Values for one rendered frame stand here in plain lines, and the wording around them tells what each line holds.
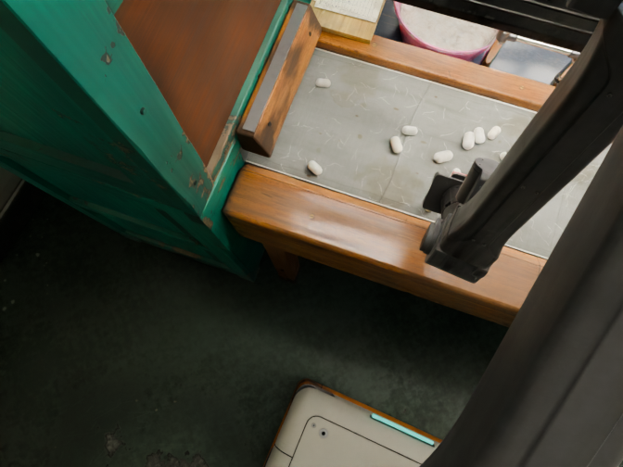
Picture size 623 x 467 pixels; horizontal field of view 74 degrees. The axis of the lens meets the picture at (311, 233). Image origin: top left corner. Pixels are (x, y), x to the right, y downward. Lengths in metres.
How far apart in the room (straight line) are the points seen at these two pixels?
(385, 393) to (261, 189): 0.95
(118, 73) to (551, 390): 0.40
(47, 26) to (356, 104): 0.65
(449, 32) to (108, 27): 0.78
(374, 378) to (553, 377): 1.34
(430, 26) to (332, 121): 0.33
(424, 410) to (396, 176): 0.94
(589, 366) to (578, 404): 0.02
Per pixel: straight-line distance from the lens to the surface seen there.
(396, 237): 0.78
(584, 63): 0.33
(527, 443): 0.20
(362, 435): 1.25
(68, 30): 0.39
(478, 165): 0.58
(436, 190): 0.70
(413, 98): 0.93
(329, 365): 1.50
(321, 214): 0.77
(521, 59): 1.15
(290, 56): 0.83
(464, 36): 1.07
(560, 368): 0.19
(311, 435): 1.24
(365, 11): 1.00
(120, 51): 0.44
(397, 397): 1.54
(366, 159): 0.85
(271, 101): 0.77
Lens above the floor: 1.50
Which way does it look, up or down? 75 degrees down
